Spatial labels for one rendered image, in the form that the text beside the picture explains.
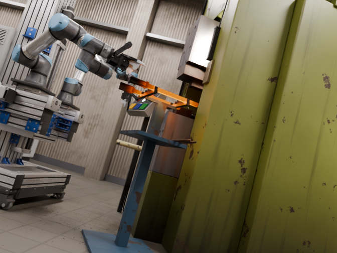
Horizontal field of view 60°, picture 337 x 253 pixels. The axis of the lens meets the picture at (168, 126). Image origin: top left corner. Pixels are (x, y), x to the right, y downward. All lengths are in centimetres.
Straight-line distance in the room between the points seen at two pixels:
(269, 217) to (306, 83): 94
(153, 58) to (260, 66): 377
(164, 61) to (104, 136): 181
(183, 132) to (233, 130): 38
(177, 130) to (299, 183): 90
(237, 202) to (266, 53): 105
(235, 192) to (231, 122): 46
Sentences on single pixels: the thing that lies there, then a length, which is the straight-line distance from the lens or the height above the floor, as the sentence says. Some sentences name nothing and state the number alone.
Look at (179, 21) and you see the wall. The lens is 604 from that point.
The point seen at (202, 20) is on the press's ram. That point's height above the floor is 172.
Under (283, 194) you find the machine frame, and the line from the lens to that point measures 210.
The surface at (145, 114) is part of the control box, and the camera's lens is 272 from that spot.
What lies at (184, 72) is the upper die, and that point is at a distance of 238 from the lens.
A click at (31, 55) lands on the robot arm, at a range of 219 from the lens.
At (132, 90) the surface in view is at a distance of 187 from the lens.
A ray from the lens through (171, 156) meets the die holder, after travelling 212.
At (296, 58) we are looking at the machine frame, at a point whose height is 147.
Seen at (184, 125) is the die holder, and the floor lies 85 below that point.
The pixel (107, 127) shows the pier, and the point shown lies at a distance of 528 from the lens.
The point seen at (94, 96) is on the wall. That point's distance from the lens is 577.
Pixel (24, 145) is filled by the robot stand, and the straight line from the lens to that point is 248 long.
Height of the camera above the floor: 52
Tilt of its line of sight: 8 degrees up
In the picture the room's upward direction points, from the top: 16 degrees clockwise
